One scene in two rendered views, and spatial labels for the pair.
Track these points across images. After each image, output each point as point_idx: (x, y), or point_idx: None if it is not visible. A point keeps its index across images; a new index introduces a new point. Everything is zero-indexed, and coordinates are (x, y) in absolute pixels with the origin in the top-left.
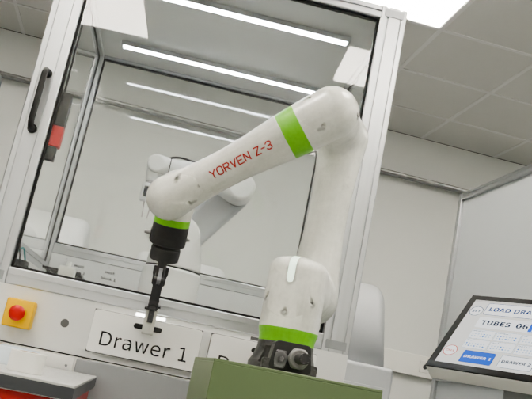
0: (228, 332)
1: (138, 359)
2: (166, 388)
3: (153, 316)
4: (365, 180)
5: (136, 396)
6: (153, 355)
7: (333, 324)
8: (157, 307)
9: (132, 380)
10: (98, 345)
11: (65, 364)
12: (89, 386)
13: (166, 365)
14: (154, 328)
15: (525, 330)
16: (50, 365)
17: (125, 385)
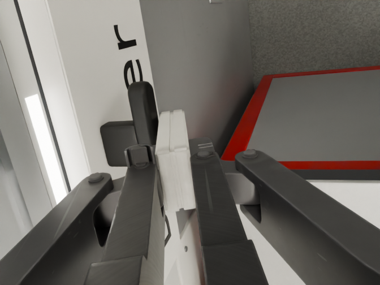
0: None
1: (157, 113)
2: (147, 6)
3: (214, 150)
4: None
5: (171, 76)
6: (141, 78)
7: None
8: (154, 159)
9: (162, 102)
10: (171, 232)
11: (186, 251)
12: (371, 173)
13: (141, 22)
14: (152, 116)
15: None
16: (191, 271)
17: (169, 111)
